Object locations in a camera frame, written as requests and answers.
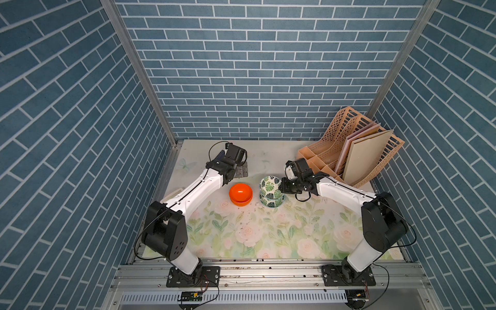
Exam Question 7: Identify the orange bowl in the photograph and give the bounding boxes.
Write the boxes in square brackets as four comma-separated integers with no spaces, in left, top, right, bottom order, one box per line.
[231,197,253,207]
[229,183,253,201]

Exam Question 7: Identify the green leaf bowl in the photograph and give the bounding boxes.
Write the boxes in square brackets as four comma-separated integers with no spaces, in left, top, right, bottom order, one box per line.
[259,176,282,200]
[259,194,285,208]

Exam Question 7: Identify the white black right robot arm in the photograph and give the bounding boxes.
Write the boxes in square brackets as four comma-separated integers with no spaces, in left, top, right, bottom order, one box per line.
[280,158,411,283]

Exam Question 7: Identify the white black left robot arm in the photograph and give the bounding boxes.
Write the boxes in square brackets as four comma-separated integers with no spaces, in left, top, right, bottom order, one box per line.
[140,142,247,276]

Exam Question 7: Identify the orange plastic file rack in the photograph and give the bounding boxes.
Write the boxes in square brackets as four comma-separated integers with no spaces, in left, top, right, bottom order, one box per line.
[297,107,404,188]

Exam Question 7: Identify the pink folder behind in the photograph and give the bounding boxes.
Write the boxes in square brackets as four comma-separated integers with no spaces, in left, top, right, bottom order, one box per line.
[334,123,381,175]

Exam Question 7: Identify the floral table mat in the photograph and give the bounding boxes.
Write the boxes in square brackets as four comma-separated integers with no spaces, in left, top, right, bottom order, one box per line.
[162,181,404,261]

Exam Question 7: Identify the beige folder front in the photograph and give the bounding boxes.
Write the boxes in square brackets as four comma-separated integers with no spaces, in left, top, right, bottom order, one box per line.
[342,130,393,185]

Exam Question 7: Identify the green circuit board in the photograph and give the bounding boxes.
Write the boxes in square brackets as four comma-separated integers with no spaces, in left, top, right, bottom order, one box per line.
[178,291,203,304]

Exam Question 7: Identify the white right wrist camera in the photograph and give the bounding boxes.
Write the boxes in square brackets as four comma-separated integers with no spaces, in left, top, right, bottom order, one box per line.
[285,161,298,180]

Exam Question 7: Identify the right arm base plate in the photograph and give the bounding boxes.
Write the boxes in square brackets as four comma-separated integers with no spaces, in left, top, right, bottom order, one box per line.
[321,264,377,287]

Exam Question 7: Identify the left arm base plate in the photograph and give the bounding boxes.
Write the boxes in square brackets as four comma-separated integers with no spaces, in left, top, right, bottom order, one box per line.
[166,266,221,288]

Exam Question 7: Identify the aluminium front rail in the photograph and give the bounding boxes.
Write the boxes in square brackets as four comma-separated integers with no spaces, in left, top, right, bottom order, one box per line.
[111,260,431,291]

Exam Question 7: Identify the aluminium corner post left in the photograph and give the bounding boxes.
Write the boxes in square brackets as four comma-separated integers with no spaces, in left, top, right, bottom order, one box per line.
[101,0,178,147]

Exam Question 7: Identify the aluminium corner post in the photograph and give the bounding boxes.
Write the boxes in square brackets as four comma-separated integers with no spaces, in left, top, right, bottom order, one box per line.
[101,0,178,147]
[366,0,440,118]

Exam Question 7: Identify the aluminium corner post right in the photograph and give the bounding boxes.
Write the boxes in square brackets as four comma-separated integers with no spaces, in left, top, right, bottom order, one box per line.
[366,0,440,118]

